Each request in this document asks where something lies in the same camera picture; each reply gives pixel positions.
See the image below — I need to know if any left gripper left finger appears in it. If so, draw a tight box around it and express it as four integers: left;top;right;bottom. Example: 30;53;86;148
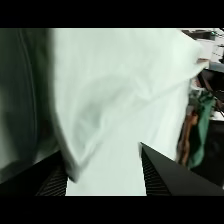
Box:
0;149;70;197

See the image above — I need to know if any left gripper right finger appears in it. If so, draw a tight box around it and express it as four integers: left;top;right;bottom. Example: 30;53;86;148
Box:
139;141;224;197

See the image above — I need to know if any pale green shirt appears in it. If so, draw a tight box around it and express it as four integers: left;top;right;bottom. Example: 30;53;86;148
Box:
0;27;210;197

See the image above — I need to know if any heap of clothes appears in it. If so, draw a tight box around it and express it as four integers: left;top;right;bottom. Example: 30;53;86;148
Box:
176;74;224;170

